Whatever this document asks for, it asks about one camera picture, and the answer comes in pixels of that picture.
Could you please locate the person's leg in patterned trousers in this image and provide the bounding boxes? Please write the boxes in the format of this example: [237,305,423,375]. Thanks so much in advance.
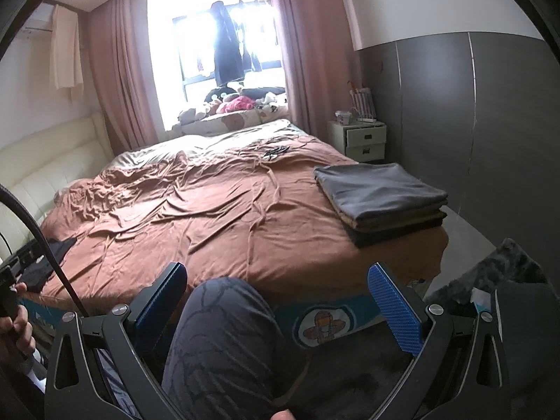
[162,276,316,420]

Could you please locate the black cloth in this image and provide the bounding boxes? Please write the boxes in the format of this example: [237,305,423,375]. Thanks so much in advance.
[20,237,80,292]

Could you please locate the cream padded headboard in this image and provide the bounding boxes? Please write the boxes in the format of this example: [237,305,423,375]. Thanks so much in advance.
[0,111,117,265]

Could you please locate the grey t-shirt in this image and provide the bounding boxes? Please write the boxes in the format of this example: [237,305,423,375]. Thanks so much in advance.
[313,163,449,222]

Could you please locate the person's bare foot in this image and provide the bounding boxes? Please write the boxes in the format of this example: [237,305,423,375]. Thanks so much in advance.
[268,408,308,420]

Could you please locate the person's left hand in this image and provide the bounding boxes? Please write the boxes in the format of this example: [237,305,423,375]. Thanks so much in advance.
[0,282,36,362]

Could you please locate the pink curtain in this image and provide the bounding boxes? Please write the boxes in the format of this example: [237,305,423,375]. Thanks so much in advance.
[86,0,166,155]
[265,0,365,141]

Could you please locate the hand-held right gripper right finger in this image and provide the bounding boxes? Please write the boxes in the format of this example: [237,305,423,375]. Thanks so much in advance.
[367,262,512,420]

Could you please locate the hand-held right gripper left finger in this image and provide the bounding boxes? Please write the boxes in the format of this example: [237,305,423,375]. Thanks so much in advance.
[44,261,189,420]

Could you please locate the tangle of black cords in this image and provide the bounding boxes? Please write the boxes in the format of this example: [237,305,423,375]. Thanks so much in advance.
[249,141,295,161]

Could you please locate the grey fluffy rug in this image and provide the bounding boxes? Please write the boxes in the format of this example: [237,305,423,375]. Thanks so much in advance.
[426,237,554,311]

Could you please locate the bear print pillow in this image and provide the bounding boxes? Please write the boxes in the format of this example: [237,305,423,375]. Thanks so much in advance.
[179,107,292,137]

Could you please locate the black cable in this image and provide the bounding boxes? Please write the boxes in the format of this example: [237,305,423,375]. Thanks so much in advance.
[0,186,87,318]

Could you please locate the pile of stuffed toys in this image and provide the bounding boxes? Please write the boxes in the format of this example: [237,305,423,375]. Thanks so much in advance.
[177,86,290,124]

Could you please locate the white nightstand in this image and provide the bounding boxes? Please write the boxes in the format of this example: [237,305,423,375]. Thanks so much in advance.
[327,119,388,165]

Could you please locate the window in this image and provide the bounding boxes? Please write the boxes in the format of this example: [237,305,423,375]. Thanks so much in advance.
[146,0,286,133]

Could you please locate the brown blanket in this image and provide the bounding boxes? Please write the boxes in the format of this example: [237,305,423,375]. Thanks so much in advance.
[39,133,450,305]

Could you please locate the hanging dark clothes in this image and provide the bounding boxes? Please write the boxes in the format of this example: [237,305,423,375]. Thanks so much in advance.
[209,1,264,87]

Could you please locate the beige duvet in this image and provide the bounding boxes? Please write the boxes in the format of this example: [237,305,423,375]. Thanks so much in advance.
[105,118,307,171]

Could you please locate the air conditioner with cream cover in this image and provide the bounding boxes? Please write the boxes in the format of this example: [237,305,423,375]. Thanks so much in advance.
[21,2,87,91]

